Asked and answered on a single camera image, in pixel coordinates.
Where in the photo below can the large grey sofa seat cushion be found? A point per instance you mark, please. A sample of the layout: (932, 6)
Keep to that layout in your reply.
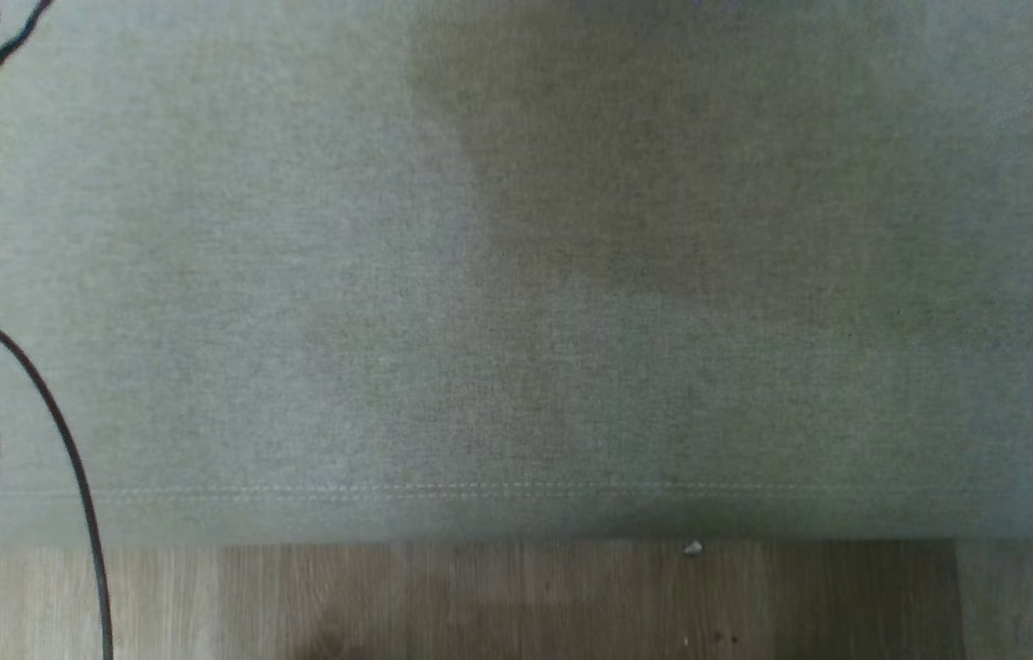
(479, 275)

